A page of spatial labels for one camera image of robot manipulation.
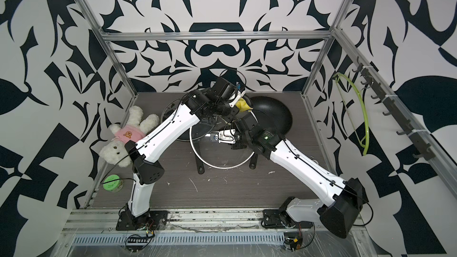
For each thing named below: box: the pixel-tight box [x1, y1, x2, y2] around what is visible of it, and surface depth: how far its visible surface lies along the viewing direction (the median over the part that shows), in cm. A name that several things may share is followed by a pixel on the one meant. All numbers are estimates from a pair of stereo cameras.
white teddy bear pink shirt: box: [98, 105, 160, 168], surface depth 93 cm
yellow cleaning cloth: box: [235, 96, 254, 113], surface depth 74 cm
